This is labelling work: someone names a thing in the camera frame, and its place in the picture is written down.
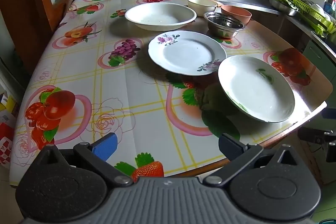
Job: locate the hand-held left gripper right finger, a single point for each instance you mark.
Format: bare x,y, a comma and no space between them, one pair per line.
231,146

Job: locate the steel basin with vegetables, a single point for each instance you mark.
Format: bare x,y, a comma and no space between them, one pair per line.
282,7

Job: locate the large white deep plate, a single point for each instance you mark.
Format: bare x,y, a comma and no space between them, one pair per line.
160,16

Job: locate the yellow cardboard box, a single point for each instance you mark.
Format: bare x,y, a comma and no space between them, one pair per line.
9,103

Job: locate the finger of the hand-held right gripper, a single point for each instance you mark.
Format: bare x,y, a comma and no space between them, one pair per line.
329,109
312,134

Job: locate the white plate with green print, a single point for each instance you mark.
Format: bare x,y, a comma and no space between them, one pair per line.
254,90

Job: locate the floral white plate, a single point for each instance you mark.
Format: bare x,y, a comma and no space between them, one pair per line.
187,53

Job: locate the stainless steel bowl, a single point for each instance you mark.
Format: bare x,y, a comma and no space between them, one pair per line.
223,26

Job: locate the green dish rack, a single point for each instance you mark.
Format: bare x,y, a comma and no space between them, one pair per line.
308,12

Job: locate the brown wooden cabinet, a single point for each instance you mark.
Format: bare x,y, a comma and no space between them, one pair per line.
39,16

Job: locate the white bowl in rack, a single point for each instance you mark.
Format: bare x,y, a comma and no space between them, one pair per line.
317,9

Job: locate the fruit print tablecloth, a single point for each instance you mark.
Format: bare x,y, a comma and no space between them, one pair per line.
131,98

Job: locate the terracotta bowl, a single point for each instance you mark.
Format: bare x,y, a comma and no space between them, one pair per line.
237,12

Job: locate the red box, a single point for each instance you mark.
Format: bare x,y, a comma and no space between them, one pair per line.
5,142

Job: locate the green cabinet door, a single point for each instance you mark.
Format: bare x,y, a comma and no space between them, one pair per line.
317,56

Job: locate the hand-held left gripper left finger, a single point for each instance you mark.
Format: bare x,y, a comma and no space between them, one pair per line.
105,146

